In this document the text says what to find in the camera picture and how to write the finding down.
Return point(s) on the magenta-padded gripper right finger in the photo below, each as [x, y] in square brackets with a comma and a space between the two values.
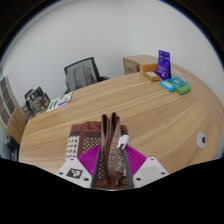
[138, 163]

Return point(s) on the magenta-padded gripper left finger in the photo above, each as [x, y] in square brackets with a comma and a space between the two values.
[86, 160]

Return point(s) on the brown patterned towel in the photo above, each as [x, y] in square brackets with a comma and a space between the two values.
[110, 146]

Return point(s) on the white printed paper sheet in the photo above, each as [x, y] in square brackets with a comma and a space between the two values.
[60, 101]

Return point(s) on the large dark cardboard box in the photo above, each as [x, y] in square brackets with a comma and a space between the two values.
[39, 100]

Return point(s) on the tall dark cardboard box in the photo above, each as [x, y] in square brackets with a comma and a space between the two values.
[29, 108]

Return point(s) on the blue tissue pack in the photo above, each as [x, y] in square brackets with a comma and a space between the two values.
[167, 86]

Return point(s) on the grey mesh office chair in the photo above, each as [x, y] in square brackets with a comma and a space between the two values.
[81, 76]

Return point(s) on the green tissue pack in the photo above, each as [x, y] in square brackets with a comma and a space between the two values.
[181, 86]

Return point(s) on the small beige packet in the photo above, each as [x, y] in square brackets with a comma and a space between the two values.
[152, 76]

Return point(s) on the wooden glass-door cabinet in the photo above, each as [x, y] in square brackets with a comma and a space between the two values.
[8, 110]

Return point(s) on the orange box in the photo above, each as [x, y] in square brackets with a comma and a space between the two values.
[146, 67]

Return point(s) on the low wooden side cabinet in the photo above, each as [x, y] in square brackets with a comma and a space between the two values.
[131, 65]

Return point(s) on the purple package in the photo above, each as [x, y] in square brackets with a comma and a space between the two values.
[163, 65]

